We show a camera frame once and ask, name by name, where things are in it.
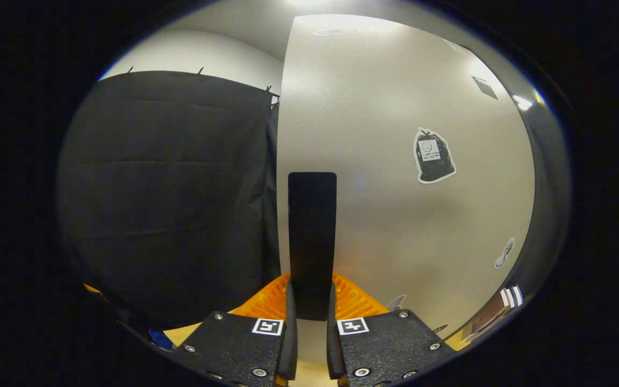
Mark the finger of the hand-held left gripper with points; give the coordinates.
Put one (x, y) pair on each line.
(94, 292)

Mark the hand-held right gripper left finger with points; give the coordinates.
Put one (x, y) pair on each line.
(291, 349)

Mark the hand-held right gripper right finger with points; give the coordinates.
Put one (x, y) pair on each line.
(332, 349)

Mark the grey cabinet door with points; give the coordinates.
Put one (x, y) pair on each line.
(384, 226)

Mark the black backdrop cloth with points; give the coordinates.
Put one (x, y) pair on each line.
(164, 204)

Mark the large ceiling light panel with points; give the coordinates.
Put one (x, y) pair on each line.
(307, 2)

